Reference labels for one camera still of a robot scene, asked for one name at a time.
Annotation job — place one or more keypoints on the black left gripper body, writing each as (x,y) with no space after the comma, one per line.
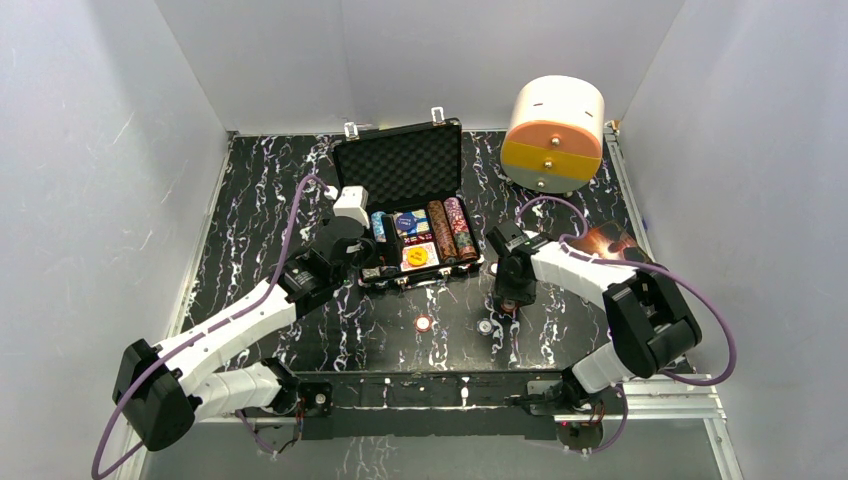
(370,245)

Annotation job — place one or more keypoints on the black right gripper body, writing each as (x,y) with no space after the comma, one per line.
(520,290)

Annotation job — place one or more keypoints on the yellow big blind button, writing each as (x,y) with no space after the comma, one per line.
(416,256)

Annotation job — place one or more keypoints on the red white poker chip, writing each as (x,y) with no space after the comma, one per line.
(423,323)
(508,307)

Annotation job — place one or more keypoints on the red playing card deck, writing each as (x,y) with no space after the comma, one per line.
(433,257)

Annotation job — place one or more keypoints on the blue white poker chip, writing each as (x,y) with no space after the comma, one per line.
(484,327)

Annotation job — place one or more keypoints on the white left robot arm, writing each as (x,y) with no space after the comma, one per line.
(162,390)

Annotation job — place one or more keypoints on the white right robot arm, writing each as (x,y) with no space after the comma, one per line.
(650,322)

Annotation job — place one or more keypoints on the blue small blind button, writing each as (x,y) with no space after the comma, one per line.
(406,224)

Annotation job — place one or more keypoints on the black poker chip case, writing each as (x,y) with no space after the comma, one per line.
(403,169)

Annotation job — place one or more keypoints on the blue orange chip row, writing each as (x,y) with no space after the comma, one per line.
(377,226)

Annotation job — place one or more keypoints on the blue playing card deck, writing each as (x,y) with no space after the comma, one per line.
(423,226)

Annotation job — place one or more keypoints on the brown orange chip row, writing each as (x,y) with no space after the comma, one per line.
(442,232)

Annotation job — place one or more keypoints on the pink green chip row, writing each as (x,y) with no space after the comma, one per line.
(460,230)

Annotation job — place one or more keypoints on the dark sunburst cover book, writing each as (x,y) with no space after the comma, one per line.
(611,241)

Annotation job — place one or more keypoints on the white orange yellow drawer cabinet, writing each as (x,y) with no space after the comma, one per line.
(554,142)

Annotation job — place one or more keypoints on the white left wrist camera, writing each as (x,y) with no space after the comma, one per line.
(349,202)

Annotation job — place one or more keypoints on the aluminium frame rail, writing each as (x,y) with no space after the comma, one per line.
(453,425)

